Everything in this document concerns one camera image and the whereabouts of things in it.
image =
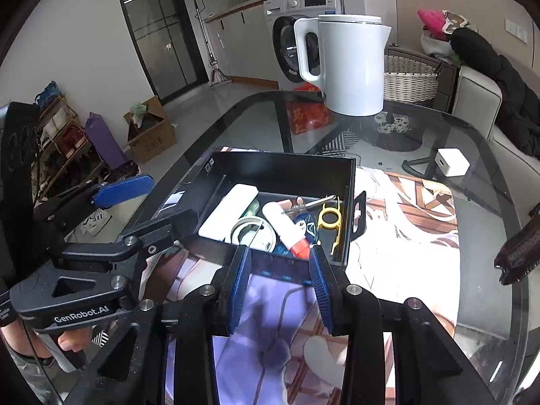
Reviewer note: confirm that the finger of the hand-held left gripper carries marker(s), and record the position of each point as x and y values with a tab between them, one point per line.
156	234
122	190

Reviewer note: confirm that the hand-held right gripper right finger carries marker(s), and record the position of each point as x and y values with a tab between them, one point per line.
322	291

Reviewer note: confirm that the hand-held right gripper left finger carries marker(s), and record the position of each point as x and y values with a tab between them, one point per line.
238	291

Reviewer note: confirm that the white tape roll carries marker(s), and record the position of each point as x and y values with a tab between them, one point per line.
257	234

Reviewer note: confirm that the white tube red cap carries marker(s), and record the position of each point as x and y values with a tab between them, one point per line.
284	228

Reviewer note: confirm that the white rectangular case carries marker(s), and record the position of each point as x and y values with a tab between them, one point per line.
228	213

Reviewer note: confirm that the black storage box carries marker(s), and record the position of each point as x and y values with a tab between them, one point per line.
278	168

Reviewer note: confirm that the person's left hand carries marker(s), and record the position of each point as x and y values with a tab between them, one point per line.
74	339

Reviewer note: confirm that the purple bag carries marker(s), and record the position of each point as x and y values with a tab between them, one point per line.
103	139

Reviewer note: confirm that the cardboard box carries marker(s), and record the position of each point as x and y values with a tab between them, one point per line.
152	139

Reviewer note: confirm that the blue small pouch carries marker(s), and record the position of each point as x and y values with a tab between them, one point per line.
307	225

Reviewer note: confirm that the yellow plastic tool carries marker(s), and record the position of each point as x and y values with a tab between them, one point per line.
329	221

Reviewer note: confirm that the wooden shoe rack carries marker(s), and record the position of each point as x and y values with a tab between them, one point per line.
63	135

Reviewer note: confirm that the green and white packet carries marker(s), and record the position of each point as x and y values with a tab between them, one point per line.
253	209

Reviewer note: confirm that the printed desk mat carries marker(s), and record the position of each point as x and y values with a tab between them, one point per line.
405	219

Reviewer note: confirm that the striped floor mat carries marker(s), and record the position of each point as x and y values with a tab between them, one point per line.
341	141

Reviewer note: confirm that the dark glass door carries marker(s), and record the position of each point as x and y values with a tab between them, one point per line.
156	29

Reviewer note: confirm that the floor mop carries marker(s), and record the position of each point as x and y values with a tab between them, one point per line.
211	50

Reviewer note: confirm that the red gift box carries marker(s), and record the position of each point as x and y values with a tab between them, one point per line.
308	114

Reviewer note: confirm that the white charger cube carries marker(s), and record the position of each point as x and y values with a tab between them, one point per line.
452	162

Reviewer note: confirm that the cola bottle red label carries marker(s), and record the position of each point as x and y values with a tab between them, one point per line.
521	249

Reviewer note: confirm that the kitchen counter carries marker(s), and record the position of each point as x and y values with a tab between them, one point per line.
236	8

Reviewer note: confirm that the white washing machine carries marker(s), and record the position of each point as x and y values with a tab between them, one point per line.
291	42

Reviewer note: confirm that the white electric kettle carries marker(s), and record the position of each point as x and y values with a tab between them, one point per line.
354	67

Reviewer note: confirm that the woven laundry basket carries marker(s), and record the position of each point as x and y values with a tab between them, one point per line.
411	82

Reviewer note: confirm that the grey sofa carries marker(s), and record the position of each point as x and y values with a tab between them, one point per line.
476	93

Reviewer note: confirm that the black jacket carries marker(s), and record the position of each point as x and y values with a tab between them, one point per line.
506	80

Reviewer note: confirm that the pink cloth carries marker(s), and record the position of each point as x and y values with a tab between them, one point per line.
431	19

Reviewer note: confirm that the white wall switch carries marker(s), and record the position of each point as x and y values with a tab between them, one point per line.
517	29

